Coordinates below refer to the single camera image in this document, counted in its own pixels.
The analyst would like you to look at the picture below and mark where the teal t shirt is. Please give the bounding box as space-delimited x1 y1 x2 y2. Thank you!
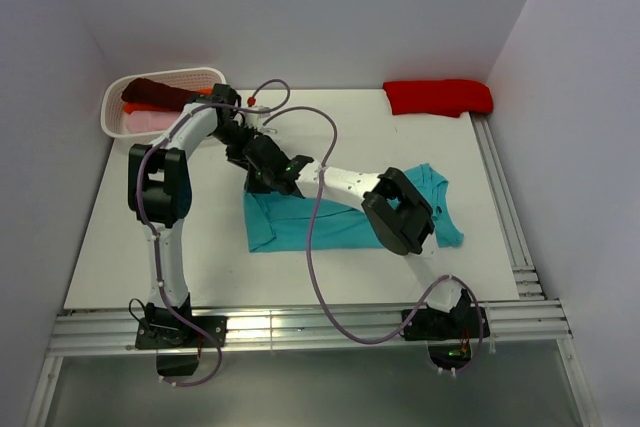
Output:
243 164 464 253

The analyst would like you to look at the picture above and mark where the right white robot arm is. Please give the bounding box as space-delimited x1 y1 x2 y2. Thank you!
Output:
241 135 470 337

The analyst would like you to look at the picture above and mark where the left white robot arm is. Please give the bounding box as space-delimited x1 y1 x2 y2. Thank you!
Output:
121 78 259 346

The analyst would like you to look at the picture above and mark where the pink rolled shirt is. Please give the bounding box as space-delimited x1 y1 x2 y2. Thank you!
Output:
125 111 180 134

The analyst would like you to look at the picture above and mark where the dark red rolled shirt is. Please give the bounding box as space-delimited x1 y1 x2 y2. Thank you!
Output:
121 78 212 114

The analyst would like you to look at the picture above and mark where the orange rolled shirt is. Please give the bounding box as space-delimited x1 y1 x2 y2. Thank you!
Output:
122 89 212 114

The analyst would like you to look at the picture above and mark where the white plastic basket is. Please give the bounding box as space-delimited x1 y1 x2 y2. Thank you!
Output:
100 67 227 139

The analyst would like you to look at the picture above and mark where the red folded t shirt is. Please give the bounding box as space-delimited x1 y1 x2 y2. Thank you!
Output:
383 79 494 118

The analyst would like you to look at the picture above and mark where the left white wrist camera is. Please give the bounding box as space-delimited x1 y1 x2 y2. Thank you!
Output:
243 107 271 130

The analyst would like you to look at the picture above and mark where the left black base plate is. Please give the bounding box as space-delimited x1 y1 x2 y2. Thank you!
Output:
134 310 227 380

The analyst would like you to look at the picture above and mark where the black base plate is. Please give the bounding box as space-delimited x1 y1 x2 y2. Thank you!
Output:
134 310 227 380
400 307 491 376

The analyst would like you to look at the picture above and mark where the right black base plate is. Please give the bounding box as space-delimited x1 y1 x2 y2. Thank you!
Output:
400 307 491 376

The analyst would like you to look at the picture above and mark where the aluminium right side rail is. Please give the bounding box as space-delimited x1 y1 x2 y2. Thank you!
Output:
471 114 546 301

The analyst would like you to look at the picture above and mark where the aluminium rail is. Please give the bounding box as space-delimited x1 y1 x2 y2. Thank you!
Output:
471 114 546 301
26 299 601 426

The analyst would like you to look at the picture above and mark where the aluminium front rail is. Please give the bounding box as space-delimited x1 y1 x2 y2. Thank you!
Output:
26 299 601 426

